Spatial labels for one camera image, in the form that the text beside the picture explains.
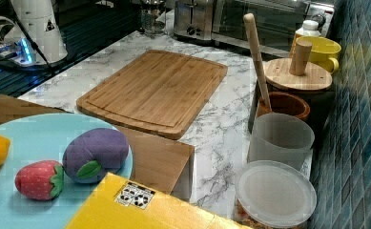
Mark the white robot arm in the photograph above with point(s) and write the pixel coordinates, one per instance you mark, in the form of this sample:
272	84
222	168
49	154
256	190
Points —
30	34

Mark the silver toaster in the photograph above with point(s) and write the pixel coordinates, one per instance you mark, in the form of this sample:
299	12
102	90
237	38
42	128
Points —
194	18

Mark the silver toaster oven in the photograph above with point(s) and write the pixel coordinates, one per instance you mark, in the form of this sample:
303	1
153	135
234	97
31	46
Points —
276	22

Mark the bamboo cutting board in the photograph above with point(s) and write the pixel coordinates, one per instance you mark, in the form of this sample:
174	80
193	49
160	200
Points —
158	93

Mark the wooden box stand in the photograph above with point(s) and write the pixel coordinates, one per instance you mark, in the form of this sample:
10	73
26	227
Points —
160	163

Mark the frosted plastic cup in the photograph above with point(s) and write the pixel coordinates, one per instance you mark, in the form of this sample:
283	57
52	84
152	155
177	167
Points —
282	138

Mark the brown wooden mortar bowl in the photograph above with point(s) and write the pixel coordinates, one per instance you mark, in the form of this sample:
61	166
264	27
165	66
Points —
284	103

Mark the glass french press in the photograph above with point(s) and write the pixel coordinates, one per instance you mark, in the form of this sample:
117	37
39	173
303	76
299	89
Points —
153	17

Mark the purple plush eggplant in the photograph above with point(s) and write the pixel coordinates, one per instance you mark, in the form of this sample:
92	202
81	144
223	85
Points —
90	156

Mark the yellow cardboard box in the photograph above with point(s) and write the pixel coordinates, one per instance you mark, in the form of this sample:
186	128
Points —
119	203

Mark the clear round container lid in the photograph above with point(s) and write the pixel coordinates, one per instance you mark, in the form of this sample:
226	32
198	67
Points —
274	194

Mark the long wooden pestle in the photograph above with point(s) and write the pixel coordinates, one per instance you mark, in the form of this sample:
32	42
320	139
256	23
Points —
252	36

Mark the round bamboo lid with knob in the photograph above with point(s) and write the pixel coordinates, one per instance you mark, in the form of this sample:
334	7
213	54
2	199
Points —
298	73

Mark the light blue plate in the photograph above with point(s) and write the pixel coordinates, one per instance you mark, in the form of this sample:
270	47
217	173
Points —
45	137

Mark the yellow ceramic mug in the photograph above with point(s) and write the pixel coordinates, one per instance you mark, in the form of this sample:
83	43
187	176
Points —
324	52

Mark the white capped bottle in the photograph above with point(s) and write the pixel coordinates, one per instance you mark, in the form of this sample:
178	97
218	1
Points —
308	28

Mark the red plush strawberry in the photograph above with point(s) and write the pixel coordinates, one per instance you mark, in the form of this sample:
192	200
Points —
41	180

